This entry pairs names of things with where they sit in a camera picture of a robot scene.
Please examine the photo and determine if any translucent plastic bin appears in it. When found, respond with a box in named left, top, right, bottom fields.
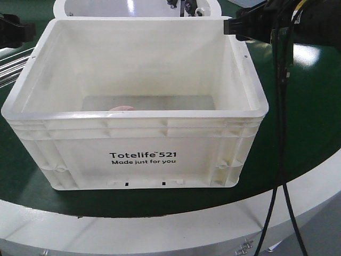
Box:
left=229, top=0, right=265, bottom=8

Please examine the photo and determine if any black mechanism in hub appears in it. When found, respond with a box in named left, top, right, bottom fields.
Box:
left=166, top=0, right=205, bottom=17

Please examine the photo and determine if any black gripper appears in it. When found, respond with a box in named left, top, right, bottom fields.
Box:
left=223, top=1, right=340, bottom=46

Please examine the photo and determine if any pink peach-shaped toy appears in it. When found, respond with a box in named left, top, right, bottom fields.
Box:
left=110, top=106, right=134, bottom=111

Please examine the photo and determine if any white plastic Totelife crate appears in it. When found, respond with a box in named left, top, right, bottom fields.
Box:
left=2, top=17, right=269, bottom=190

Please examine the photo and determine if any metal rod rack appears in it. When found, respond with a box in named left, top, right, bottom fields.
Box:
left=1, top=47, right=34, bottom=87

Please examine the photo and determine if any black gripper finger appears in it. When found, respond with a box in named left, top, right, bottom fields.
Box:
left=1, top=22, right=36, bottom=48
left=1, top=13, right=20, bottom=25

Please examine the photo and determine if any black cable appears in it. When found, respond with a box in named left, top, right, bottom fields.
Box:
left=255, top=0, right=296, bottom=256
left=274, top=15, right=310, bottom=256

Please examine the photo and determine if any white conveyor table frame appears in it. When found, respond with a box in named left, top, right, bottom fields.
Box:
left=1, top=150, right=340, bottom=255

